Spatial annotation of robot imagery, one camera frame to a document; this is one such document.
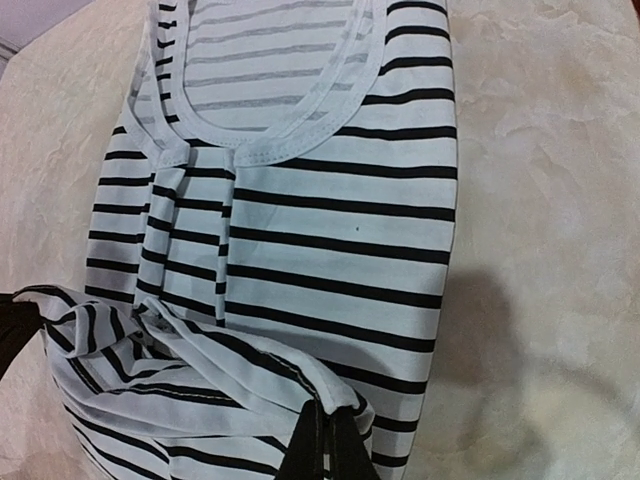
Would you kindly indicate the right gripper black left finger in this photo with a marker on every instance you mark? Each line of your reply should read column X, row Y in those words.
column 304, row 458

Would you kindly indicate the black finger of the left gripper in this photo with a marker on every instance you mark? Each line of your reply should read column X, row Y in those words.
column 19, row 323

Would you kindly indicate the black white striped shirt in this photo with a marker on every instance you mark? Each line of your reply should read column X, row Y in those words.
column 273, row 224

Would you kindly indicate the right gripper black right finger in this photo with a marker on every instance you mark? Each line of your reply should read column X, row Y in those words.
column 348, row 457

